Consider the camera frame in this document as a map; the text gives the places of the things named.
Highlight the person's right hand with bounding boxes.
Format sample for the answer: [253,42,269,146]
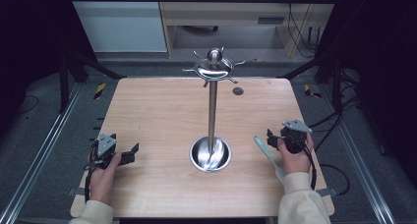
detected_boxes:
[276,133,316,177]

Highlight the black metal frame strut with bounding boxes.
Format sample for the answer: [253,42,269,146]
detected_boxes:
[58,49,128,114]
[277,50,346,116]

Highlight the white cabinet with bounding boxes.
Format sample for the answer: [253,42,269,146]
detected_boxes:
[66,0,168,53]

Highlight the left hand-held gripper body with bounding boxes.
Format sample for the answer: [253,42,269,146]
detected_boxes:
[88,133,123,171]

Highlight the black cables under desk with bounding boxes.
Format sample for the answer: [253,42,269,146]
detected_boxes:
[286,2,322,59]

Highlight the teal handled white spatula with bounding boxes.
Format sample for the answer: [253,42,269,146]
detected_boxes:
[252,135,287,183]

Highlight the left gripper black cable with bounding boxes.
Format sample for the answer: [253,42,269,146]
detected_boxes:
[83,141,100,203]

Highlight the black floor cable loop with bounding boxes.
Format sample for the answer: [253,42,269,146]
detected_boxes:
[318,163,351,196]

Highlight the person's left hand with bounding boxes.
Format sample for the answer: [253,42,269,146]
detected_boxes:
[88,151,123,206]

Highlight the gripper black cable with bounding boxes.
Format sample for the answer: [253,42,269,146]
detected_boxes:
[83,141,100,203]
[294,134,318,192]

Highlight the black yellow floor tape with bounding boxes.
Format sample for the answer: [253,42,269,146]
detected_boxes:
[93,82,108,101]
[303,84,323,99]

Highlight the aluminium floor rail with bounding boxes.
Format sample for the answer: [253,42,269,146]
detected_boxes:
[319,83,398,224]
[0,82,84,224]

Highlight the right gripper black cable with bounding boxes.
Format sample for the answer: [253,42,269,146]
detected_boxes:
[294,134,318,192]

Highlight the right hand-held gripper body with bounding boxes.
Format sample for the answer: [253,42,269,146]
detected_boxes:
[278,119,314,155]

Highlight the steel utensil rack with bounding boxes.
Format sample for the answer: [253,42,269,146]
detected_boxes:
[181,46,259,174]

